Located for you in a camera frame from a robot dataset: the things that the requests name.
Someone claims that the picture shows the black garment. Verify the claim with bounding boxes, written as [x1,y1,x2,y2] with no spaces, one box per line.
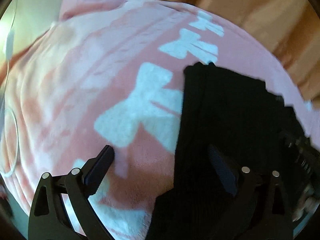
[146,63,319,239]

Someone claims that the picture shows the person's right hand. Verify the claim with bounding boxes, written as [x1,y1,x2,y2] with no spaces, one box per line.
[292,184,319,222]

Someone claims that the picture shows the pink fleece blanket white bows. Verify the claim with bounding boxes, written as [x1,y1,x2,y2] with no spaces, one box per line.
[1,0,319,239]

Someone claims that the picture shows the orange curtain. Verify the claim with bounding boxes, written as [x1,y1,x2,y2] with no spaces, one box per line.
[164,0,319,107]

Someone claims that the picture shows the white cable with switch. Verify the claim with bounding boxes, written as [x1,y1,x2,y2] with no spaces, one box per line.
[0,0,21,178]

